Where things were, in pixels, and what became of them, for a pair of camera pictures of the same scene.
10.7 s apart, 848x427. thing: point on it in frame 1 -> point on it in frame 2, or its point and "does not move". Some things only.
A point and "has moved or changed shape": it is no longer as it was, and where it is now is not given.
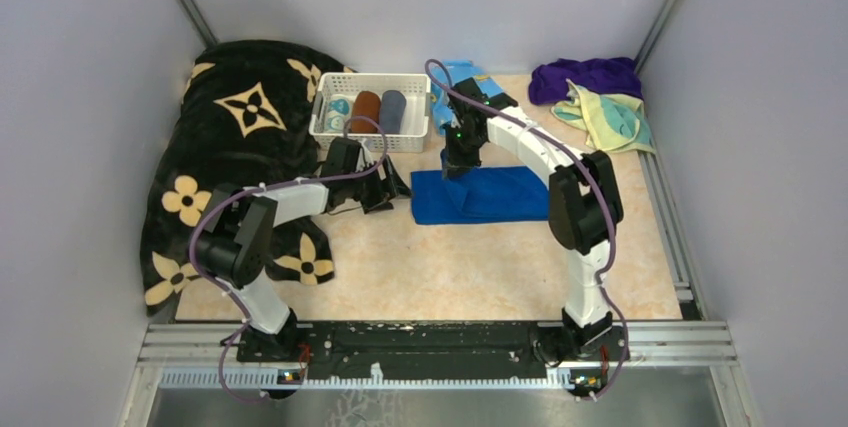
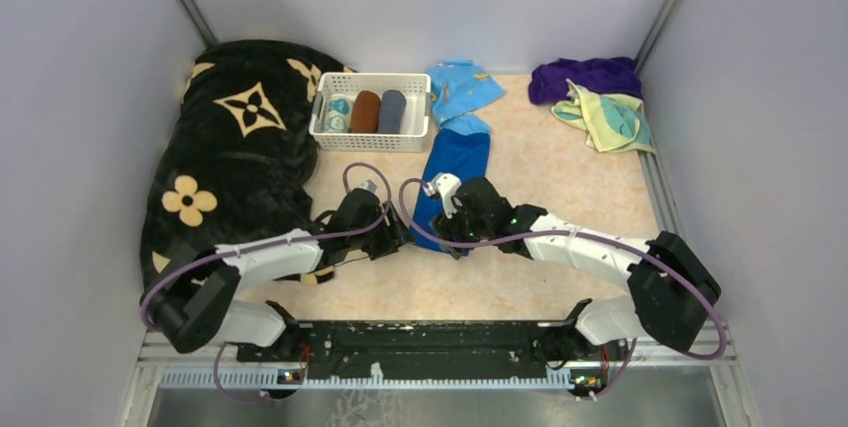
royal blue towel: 481,194 has moved or changed shape
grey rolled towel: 393,104 does not move
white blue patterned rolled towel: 338,109 does not move
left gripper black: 385,190 -> 389,242
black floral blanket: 243,116 does not move
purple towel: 609,76 does not move
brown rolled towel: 367,103 does not move
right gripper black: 453,163 -> 447,229
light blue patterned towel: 443,79 does not move
